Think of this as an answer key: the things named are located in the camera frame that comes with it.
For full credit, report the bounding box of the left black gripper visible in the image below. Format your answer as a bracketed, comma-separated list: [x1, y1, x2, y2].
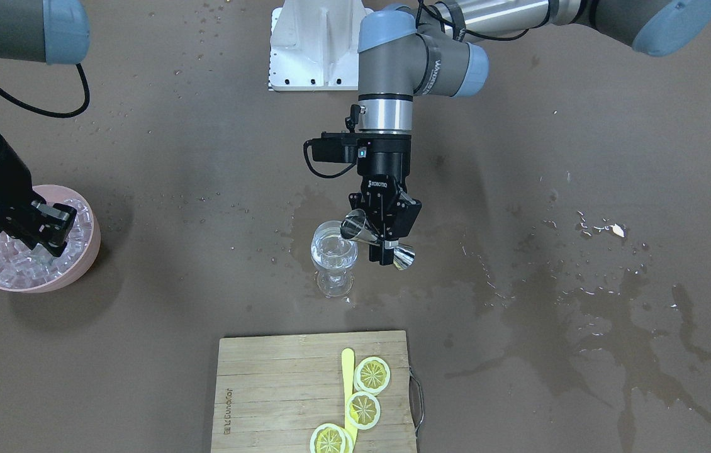
[350, 135, 422, 265]

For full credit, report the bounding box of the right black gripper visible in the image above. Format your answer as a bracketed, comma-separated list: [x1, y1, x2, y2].
[0, 137, 77, 257]

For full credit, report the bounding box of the steel double jigger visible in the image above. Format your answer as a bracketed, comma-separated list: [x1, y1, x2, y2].
[339, 209, 415, 271]

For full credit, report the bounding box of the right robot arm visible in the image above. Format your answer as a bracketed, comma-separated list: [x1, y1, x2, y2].
[0, 1, 91, 257]

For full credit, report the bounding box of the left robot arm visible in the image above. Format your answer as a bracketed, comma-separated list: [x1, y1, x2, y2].
[341, 1, 711, 269]

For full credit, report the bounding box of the clear wine glass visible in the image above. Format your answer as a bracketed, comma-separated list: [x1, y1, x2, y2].
[310, 220, 358, 298]

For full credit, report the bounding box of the pink bowl of ice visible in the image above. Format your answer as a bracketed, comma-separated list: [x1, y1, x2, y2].
[0, 184, 101, 293]

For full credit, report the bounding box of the yellow plastic stick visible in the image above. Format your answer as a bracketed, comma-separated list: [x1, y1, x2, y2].
[341, 348, 358, 445]

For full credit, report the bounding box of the lemon slice far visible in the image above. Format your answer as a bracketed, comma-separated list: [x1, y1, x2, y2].
[354, 356, 392, 396]

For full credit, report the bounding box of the lemon slice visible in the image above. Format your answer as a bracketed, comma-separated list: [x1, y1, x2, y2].
[308, 423, 354, 453]
[354, 356, 392, 396]
[344, 391, 381, 430]

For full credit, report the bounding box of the lemon slice middle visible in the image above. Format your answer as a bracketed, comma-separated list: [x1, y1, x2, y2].
[344, 391, 381, 430]

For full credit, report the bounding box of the bamboo cutting board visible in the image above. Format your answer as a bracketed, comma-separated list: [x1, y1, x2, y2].
[211, 330, 418, 452]

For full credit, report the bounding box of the lemon slice near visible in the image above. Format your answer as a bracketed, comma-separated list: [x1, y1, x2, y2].
[308, 423, 354, 453]

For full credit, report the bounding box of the white camera post base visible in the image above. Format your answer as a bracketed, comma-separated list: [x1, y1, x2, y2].
[267, 1, 373, 92]

